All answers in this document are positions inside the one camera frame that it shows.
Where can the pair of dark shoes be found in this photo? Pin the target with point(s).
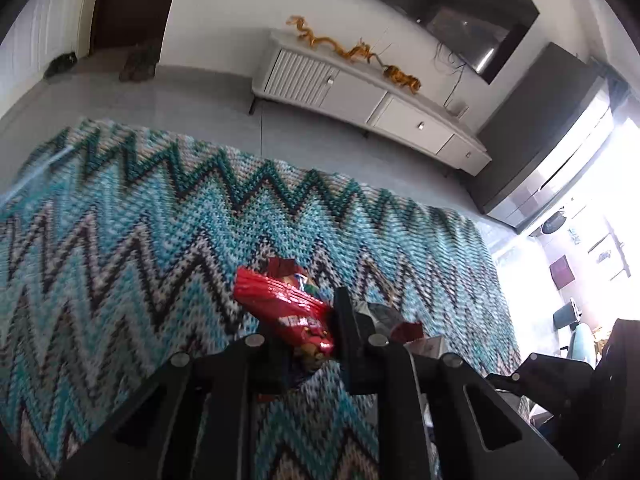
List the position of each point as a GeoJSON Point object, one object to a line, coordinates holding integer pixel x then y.
{"type": "Point", "coordinates": [60, 64]}

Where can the zigzag knitted blanket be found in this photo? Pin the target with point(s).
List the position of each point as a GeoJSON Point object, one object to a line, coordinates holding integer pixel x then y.
{"type": "Point", "coordinates": [125, 240]}

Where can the white panelled cupboard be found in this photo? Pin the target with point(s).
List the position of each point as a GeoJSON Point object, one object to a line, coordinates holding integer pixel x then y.
{"type": "Point", "coordinates": [40, 35]}

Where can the red ridged snack packet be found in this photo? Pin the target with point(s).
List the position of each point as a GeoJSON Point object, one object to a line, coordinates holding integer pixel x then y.
{"type": "Point", "coordinates": [280, 305]}

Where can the golden dragon figurine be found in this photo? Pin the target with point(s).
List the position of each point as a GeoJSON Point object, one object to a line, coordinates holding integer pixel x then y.
{"type": "Point", "coordinates": [345, 52]}

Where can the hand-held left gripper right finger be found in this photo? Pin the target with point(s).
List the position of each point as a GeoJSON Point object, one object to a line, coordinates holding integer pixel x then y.
{"type": "Point", "coordinates": [350, 340]}

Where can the grey double-door refrigerator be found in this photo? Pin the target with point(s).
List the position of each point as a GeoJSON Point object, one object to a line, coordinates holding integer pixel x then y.
{"type": "Point", "coordinates": [540, 125]}

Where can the silver foil wrapper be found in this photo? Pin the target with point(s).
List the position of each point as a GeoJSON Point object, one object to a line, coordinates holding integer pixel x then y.
{"type": "Point", "coordinates": [382, 316]}

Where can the white television cabinet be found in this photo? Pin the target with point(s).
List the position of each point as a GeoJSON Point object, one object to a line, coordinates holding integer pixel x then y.
{"type": "Point", "coordinates": [350, 90]}

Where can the dark brown entrance door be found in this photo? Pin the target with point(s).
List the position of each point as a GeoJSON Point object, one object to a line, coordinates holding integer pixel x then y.
{"type": "Point", "coordinates": [130, 5]}

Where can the white power strip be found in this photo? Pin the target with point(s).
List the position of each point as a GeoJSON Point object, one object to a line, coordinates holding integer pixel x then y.
{"type": "Point", "coordinates": [457, 108]}

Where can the dark plastic bin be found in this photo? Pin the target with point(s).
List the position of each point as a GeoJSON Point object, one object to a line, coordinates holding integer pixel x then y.
{"type": "Point", "coordinates": [566, 317]}

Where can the white wrapper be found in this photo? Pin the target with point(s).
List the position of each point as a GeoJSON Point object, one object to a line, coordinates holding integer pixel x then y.
{"type": "Point", "coordinates": [430, 347]}

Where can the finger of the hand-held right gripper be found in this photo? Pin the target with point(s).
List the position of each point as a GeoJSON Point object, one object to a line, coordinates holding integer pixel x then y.
{"type": "Point", "coordinates": [550, 377]}

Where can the small red wrapper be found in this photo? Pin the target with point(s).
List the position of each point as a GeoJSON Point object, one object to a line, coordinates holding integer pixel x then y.
{"type": "Point", "coordinates": [407, 331]}

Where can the golden tiger figurine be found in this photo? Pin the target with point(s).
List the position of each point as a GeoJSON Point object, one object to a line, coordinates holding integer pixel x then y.
{"type": "Point", "coordinates": [400, 77]}

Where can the black wall television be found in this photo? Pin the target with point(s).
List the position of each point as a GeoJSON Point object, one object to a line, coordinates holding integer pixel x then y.
{"type": "Point", "coordinates": [475, 25]}

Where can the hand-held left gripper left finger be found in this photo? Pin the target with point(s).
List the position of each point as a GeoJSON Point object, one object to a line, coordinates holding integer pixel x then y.
{"type": "Point", "coordinates": [225, 385]}

